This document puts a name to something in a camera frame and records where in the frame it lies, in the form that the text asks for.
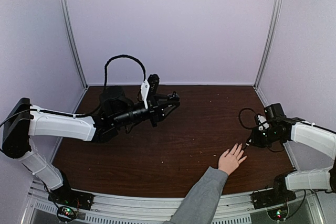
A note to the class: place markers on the grey sleeved forearm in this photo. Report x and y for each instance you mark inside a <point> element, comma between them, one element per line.
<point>200,203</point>

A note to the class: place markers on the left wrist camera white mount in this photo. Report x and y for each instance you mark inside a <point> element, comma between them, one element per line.
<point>149,88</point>

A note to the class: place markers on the right round controller board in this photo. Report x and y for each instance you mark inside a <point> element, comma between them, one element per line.
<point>278,213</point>

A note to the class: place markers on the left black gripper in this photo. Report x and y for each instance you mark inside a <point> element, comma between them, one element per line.
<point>155,107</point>

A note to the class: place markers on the person's bare hand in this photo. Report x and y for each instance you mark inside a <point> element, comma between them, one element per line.
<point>231,159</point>

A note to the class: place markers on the right aluminium corner post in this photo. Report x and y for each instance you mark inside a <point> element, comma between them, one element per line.
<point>269,40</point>

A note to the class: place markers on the left aluminium corner post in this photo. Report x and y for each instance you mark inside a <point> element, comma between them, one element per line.
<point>72,43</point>

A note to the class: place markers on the round controller board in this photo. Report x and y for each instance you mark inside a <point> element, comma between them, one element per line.
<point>65,214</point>
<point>278,213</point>

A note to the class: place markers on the aluminium corner post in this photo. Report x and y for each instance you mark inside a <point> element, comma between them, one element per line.
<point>269,40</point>
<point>72,43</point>

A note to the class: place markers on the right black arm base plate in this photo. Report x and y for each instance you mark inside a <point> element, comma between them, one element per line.
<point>272,197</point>

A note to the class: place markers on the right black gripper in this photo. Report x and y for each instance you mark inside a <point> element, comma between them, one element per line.
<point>255,141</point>

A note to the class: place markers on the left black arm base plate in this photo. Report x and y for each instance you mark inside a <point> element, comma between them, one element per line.
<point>75,199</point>

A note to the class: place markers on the left round controller board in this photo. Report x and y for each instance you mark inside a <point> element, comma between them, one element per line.
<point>65,214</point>

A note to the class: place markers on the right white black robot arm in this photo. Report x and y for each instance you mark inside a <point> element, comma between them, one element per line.
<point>275,126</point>

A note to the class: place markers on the aluminium front frame rail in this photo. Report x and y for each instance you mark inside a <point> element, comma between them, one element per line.
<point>234,208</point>

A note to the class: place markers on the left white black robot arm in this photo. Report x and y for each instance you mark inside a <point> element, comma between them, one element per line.
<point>114,111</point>

